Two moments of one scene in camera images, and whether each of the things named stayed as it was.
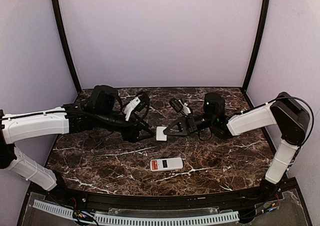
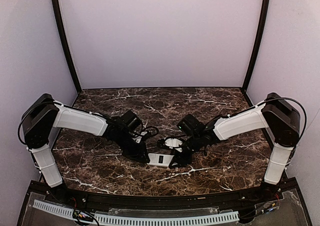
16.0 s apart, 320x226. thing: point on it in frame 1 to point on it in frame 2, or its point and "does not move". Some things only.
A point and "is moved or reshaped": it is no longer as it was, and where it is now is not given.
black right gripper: [190, 124] to [183, 153]
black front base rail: [61, 192] does not move
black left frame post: [62, 34] does not move
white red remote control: [168, 164] is moved or reshaped
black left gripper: [135, 132] to [136, 149]
